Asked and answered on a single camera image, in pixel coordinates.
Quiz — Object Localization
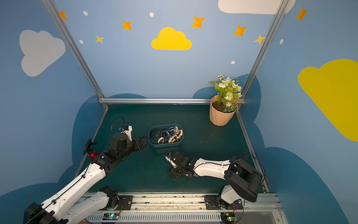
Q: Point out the red emergency button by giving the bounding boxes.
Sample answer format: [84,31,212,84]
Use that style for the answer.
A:
[83,139,98,159]

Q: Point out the blue plastic storage box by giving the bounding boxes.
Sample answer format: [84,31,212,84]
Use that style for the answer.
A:
[148,124,184,148]

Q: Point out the white artificial flower plant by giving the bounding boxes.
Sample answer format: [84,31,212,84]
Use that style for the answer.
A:
[209,74,245,113]

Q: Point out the left aluminium frame post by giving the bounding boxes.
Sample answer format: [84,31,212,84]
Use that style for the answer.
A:
[42,0,105,98]

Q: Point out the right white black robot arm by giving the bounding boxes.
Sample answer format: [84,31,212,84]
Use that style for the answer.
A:
[165,152,263,210]

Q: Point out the green circuit board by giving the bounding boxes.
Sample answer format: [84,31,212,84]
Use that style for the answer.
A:
[102,213,120,221]
[221,213,236,224]

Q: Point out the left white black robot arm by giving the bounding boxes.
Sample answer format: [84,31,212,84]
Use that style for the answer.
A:
[23,133,149,224]

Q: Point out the blue translucent watch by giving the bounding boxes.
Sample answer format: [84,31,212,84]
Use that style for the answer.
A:
[165,127,176,141]

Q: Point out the white strap watch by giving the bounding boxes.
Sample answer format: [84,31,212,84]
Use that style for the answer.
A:
[158,137,166,144]

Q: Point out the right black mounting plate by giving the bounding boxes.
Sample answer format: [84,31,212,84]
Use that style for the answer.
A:
[204,195,243,210]

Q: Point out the right aluminium frame post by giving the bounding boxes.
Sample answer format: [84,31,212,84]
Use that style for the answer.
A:
[241,0,291,96]

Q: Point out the right green circuit board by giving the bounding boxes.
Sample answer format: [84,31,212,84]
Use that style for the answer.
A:
[221,213,236,224]

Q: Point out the cream band watch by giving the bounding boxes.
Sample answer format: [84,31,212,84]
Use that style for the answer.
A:
[168,130,183,143]

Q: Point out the black round watch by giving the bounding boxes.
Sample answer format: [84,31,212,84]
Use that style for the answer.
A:
[151,129,162,140]

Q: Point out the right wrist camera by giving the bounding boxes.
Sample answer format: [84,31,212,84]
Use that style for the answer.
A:
[165,156,177,168]

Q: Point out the black mounting plate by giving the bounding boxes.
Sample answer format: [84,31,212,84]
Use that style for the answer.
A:
[204,195,243,210]
[101,195,133,211]

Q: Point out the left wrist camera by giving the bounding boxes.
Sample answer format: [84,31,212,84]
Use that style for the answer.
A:
[121,125,132,141]

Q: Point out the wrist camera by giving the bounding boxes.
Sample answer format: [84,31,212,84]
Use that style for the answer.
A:
[121,125,132,141]
[165,156,177,168]

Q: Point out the horizontal aluminium frame bar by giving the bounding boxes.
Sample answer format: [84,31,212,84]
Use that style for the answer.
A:
[98,98,211,105]

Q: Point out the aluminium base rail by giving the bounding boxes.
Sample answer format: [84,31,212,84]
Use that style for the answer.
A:
[75,193,288,224]

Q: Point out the peach ribbed flower pot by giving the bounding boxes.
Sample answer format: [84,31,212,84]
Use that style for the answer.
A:
[209,96,238,127]

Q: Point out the left green circuit board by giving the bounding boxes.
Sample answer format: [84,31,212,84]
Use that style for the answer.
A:
[102,213,120,221]

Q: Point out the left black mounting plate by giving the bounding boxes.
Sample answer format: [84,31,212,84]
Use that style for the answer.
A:
[101,195,133,211]

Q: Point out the aluminium frame post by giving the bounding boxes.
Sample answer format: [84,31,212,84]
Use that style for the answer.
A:
[241,0,291,96]
[42,0,105,98]

